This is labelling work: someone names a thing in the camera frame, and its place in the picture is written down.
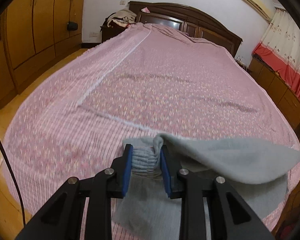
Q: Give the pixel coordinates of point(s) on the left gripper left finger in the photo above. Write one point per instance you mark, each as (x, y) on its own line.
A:
(82, 205)

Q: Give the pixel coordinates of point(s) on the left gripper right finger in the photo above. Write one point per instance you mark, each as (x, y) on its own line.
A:
(209, 205)

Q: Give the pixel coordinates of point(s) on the white and red curtain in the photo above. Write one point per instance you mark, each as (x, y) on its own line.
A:
(279, 48)

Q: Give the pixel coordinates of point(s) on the dark wooden headboard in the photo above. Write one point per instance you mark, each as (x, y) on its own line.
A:
(189, 20)

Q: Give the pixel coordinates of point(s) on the grey fleece pants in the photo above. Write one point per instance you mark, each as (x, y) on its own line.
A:
(256, 168)

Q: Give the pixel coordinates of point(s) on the pile of clothes on nightstand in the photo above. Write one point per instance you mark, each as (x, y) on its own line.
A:
(122, 18)

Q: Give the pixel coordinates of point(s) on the black bag on wardrobe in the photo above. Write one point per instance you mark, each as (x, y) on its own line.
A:
(72, 26)

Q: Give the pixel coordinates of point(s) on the white wall air conditioner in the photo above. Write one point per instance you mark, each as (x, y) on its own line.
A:
(264, 7)

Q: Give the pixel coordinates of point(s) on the low wooden side cabinet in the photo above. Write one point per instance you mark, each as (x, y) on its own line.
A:
(283, 97)

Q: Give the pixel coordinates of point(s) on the brown wooden wardrobe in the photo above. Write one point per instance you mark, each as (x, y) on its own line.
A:
(34, 36)

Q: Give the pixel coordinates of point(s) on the pink patterned bedspread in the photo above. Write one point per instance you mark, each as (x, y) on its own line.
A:
(151, 79)

